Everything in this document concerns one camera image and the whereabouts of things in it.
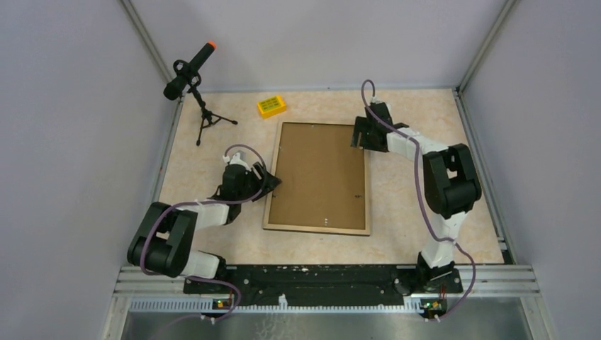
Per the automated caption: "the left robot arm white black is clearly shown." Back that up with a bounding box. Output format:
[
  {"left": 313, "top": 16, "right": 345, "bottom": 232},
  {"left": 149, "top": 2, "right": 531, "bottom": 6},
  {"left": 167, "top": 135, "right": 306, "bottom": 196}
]
[{"left": 126, "top": 161, "right": 282, "bottom": 293}]

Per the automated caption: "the aluminium frame rail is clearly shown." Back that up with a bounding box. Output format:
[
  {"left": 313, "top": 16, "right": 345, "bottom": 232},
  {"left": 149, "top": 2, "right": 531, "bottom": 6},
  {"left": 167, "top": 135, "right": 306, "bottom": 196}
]
[{"left": 112, "top": 265, "right": 540, "bottom": 314}]

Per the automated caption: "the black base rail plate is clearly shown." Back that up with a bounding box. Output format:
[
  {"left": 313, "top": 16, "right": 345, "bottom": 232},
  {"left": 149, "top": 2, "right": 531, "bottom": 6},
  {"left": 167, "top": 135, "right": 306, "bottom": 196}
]
[{"left": 184, "top": 264, "right": 464, "bottom": 307}]

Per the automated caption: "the black microphone orange tip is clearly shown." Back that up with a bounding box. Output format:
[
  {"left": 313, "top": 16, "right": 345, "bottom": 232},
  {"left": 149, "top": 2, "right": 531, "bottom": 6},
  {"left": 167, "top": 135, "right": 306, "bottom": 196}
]
[{"left": 163, "top": 41, "right": 216, "bottom": 101}]

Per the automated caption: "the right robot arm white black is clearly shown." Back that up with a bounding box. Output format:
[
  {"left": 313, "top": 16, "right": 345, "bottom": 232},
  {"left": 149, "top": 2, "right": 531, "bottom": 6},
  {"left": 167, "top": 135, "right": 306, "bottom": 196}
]
[{"left": 351, "top": 100, "right": 482, "bottom": 292}]

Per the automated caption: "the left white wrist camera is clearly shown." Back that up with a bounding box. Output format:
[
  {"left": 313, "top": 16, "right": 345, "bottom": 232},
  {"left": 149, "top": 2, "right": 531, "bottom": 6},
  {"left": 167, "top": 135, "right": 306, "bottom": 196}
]
[{"left": 223, "top": 151, "right": 251, "bottom": 171}]

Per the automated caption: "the small black tripod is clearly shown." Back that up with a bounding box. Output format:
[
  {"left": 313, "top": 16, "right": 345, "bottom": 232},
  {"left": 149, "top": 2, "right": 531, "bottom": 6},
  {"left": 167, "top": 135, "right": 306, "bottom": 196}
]
[{"left": 188, "top": 85, "right": 238, "bottom": 147}]

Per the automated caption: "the wooden picture frame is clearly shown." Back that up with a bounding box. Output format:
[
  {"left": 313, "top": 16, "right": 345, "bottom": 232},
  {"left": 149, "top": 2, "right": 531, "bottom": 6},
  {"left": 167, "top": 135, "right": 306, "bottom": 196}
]
[{"left": 262, "top": 120, "right": 372, "bottom": 237}]

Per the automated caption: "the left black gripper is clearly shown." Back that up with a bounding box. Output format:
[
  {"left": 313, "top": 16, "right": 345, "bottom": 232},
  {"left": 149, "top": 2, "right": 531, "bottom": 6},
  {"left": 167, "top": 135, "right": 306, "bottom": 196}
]
[{"left": 237, "top": 161, "right": 281, "bottom": 202}]

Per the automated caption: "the yellow green toy block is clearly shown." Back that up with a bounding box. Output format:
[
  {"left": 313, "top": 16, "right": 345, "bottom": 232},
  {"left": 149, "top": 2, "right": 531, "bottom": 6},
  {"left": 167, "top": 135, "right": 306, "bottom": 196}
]
[{"left": 257, "top": 95, "right": 287, "bottom": 119}]

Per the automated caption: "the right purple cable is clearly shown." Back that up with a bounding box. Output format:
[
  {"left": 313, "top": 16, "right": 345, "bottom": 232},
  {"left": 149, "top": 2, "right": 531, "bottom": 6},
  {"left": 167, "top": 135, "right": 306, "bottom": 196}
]
[{"left": 360, "top": 79, "right": 478, "bottom": 324}]

